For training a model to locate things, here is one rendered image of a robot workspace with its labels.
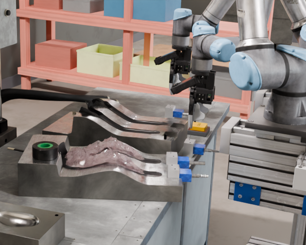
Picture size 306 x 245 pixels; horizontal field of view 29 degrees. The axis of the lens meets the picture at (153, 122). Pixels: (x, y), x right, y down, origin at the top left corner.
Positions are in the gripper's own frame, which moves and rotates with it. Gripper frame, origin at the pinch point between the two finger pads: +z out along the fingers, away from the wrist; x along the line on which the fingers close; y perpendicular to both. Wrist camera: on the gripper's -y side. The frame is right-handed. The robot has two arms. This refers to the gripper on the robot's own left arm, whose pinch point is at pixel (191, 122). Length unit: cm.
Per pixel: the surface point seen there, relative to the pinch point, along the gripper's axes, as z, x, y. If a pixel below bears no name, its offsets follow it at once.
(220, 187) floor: 94, 152, -1
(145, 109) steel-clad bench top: 14, 50, -30
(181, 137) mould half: 7.8, 3.3, -3.9
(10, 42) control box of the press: -15, 35, -90
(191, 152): 10.7, -2.7, 1.3
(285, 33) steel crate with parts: 71, 644, 24
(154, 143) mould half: 5.6, -12.1, -10.7
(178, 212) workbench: 36.4, -1.7, -2.1
